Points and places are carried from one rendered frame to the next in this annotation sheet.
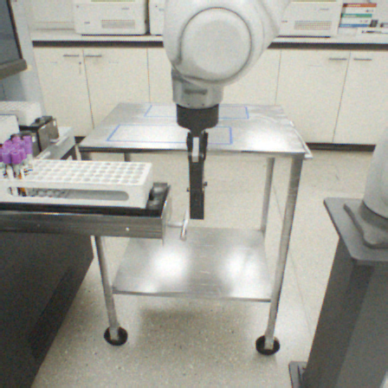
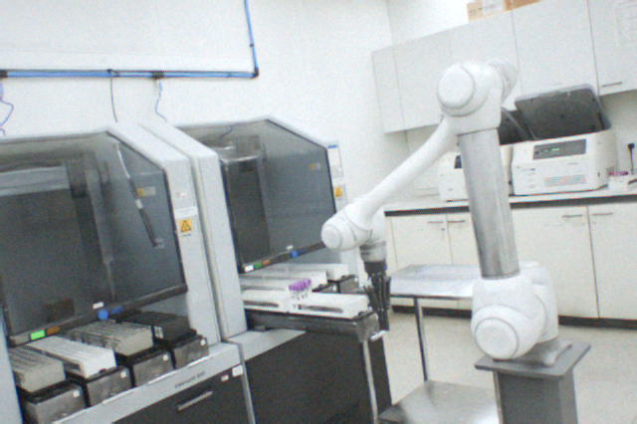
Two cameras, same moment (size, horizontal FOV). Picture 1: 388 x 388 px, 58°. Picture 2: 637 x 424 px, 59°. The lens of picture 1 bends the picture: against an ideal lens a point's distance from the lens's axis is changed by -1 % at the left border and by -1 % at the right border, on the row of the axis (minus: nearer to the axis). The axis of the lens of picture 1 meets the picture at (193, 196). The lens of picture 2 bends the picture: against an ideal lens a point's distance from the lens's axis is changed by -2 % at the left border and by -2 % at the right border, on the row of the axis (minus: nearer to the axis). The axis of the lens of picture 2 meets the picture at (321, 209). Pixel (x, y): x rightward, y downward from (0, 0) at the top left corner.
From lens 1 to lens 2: 1.39 m
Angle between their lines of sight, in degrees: 44
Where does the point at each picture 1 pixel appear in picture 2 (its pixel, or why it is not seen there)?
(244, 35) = (336, 234)
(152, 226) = (352, 328)
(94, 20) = (457, 186)
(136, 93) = not seen: hidden behind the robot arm
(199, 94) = (367, 255)
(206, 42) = (326, 236)
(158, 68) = (525, 231)
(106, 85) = (470, 251)
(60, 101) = not seen: hidden behind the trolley
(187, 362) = not seen: outside the picture
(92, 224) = (325, 326)
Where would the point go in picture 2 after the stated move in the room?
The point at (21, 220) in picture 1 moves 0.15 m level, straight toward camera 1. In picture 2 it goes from (297, 322) to (289, 335)
